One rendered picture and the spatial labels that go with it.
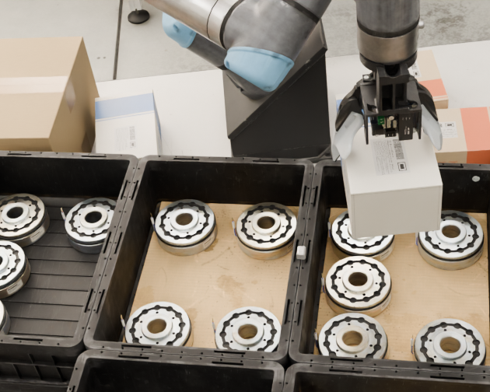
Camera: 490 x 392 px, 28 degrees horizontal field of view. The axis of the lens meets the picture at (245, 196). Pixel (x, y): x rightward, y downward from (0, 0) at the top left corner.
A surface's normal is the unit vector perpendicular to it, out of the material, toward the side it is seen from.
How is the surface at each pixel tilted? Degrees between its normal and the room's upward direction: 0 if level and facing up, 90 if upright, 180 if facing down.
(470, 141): 0
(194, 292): 0
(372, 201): 90
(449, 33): 0
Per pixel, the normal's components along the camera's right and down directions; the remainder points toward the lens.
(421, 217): 0.04, 0.72
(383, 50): -0.18, 0.73
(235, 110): -0.76, -0.41
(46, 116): -0.11, -0.69
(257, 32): -0.40, -0.14
